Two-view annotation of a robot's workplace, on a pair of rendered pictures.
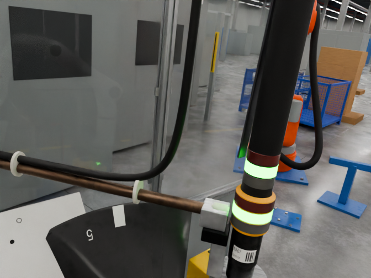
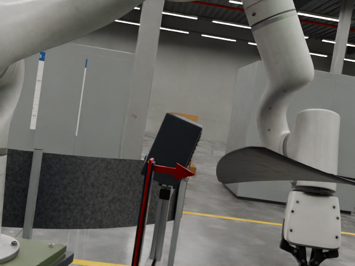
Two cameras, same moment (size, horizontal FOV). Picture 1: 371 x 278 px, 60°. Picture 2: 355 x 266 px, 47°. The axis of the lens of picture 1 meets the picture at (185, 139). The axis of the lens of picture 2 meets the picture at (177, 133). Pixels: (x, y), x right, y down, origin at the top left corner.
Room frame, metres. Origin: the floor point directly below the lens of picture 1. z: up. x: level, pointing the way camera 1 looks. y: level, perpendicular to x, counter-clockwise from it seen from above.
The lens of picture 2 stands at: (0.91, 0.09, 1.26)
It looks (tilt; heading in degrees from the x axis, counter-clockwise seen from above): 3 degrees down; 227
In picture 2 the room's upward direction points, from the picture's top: 9 degrees clockwise
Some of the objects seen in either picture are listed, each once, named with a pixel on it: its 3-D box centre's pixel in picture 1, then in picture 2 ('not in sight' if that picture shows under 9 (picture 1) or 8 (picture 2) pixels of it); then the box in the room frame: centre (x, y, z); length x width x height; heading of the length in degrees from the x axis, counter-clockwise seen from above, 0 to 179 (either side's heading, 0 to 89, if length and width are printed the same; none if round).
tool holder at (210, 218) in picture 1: (235, 247); not in sight; (0.32, -0.07, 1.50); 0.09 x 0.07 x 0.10; 78
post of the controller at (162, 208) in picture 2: not in sight; (160, 222); (0.18, -0.71, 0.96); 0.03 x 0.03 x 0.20; 43
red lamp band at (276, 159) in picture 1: (263, 154); not in sight; (0.32, -0.08, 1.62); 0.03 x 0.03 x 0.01
